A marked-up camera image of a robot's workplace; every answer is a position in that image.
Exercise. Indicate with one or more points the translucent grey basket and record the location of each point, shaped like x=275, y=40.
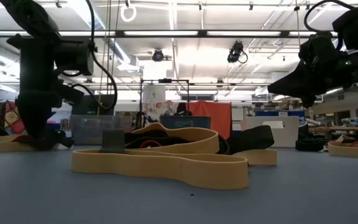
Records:
x=85, y=130

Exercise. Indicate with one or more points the orange hanging cloth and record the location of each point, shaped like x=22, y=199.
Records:
x=219, y=118

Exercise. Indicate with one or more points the floral cloth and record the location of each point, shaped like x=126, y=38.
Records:
x=160, y=110

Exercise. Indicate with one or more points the black stand frame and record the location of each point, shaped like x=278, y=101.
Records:
x=165, y=80

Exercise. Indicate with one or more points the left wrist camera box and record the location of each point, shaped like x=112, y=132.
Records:
x=73, y=57

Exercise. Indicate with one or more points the black horizontal rail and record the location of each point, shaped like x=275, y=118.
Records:
x=244, y=84

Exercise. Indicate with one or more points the colourful patchwork quilt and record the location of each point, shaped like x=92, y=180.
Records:
x=12, y=118

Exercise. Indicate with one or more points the wooden workbench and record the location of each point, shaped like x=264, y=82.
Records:
x=346, y=128

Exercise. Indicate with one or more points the teal plastic basket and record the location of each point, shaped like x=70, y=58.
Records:
x=185, y=122

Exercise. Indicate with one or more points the wide short black band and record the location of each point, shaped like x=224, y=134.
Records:
x=112, y=140

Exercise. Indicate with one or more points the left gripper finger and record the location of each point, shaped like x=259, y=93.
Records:
x=37, y=121
x=61, y=138

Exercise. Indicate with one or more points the black overhead light bar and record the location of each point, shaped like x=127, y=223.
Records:
x=202, y=33

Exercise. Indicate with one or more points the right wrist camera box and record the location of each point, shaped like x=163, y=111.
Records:
x=319, y=49

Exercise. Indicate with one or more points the blue board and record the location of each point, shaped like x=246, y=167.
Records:
x=269, y=114

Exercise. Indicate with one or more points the black ceiling camera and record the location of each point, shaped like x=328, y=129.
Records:
x=158, y=56
x=235, y=51

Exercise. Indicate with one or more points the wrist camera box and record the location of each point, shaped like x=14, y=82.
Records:
x=319, y=49
x=73, y=57

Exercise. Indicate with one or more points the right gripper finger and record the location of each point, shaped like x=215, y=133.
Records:
x=294, y=84
x=310, y=102

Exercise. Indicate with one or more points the white plastic basket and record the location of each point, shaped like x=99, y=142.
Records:
x=286, y=137

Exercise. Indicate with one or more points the black monitor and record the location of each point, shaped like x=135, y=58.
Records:
x=85, y=107

